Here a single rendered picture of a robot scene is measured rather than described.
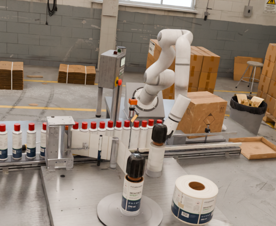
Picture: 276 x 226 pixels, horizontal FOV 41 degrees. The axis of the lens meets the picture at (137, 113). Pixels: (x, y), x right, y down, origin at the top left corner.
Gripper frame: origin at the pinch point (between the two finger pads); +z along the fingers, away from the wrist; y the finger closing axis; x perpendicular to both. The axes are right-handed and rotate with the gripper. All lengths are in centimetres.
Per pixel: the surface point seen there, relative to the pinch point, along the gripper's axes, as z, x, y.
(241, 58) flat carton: -90, 389, -468
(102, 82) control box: -21, -52, -3
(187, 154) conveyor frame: 2.1, 18.7, 4.8
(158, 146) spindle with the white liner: -5.2, -21.0, 31.4
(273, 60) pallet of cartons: -99, 277, -254
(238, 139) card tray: -15, 68, -13
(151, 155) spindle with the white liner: 1.0, -21.5, 30.0
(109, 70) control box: -29, -52, -1
